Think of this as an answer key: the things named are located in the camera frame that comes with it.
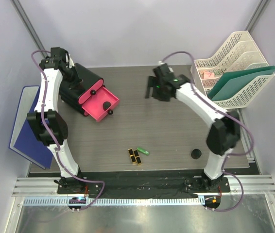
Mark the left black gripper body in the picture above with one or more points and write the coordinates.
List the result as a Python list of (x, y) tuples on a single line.
[(72, 75)]

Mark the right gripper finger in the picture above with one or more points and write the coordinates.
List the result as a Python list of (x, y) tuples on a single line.
[(152, 82), (147, 94)]

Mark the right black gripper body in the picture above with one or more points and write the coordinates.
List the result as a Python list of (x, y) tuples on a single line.
[(158, 92)]

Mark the black drawer organizer cabinet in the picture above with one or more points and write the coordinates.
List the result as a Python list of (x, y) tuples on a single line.
[(71, 91)]

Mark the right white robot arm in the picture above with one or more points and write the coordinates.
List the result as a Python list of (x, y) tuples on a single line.
[(224, 130)]

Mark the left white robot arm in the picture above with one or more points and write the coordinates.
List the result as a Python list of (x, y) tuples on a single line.
[(45, 121)]

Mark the pink paper note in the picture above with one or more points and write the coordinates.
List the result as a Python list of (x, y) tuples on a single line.
[(208, 75)]

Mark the green lipstick tube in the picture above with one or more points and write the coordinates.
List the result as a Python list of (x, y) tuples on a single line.
[(143, 151)]

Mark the green folder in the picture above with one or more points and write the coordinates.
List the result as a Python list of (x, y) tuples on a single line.
[(230, 83)]

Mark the black gold lipstick middle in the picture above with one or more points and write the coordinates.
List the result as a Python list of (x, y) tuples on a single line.
[(137, 157)]

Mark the white mesh file rack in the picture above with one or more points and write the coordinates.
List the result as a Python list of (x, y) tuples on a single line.
[(238, 52)]

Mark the blue binder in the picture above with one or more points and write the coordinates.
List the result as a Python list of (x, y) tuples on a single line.
[(23, 140)]

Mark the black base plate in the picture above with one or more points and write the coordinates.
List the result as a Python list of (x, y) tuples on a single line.
[(158, 181)]

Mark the aluminium rail frame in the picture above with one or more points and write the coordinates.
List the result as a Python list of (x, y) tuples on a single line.
[(29, 187)]

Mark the slotted cable duct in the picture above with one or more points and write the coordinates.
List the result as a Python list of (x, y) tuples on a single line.
[(80, 201)]

